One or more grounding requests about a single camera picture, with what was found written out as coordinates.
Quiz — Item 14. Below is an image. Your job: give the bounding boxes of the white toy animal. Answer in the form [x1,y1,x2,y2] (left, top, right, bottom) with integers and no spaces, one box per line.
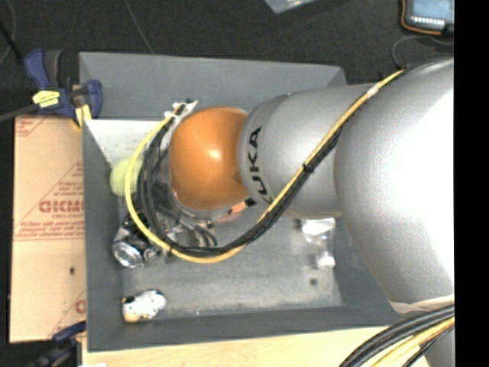
[121,289,168,323]

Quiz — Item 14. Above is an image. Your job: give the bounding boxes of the clear round glass thing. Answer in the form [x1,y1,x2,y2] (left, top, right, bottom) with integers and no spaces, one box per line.
[111,219,157,270]

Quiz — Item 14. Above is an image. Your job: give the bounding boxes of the grey metal bin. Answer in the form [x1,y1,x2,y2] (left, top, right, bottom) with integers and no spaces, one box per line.
[78,50,400,352]

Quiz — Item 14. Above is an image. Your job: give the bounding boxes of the brown cardboard board, red print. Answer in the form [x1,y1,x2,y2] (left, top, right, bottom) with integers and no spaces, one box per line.
[8,114,88,344]

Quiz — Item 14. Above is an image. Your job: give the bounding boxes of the clear plastic bottle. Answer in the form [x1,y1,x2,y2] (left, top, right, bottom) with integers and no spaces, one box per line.
[300,217,338,271]

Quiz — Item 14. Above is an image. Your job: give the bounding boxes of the yellow-green ball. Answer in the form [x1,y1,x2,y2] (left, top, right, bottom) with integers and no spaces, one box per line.
[109,157,143,197]

